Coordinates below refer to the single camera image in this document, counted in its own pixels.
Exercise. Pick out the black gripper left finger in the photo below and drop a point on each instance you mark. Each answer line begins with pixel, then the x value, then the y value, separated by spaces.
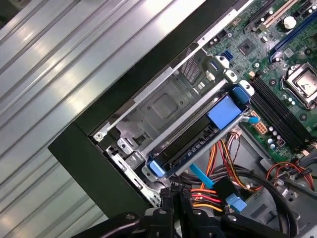
pixel 161 223

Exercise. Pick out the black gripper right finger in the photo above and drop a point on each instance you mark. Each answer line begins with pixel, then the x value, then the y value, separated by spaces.
pixel 195 223

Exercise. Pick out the hard disk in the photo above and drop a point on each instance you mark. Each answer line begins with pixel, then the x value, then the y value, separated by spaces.
pixel 223 111

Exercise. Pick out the metal disk bay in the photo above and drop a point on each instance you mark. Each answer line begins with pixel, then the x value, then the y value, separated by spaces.
pixel 161 109

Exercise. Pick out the black open PC case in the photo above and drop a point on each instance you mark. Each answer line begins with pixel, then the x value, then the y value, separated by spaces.
pixel 81 148

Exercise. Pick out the black RAM slot bank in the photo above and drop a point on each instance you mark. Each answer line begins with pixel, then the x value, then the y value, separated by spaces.
pixel 277 111

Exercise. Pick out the green motherboard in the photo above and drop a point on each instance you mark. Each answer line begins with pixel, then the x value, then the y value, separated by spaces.
pixel 237 63

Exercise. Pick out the CPU socket with silver CPU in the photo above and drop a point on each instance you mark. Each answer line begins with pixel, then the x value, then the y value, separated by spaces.
pixel 305 85

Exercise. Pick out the blue expansion slot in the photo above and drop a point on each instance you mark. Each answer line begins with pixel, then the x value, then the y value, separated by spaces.
pixel 289 37

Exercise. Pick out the silver coin battery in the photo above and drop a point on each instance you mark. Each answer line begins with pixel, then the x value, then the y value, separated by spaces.
pixel 289 22

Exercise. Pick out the beige expansion slot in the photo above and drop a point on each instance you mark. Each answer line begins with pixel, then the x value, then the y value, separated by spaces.
pixel 275 13

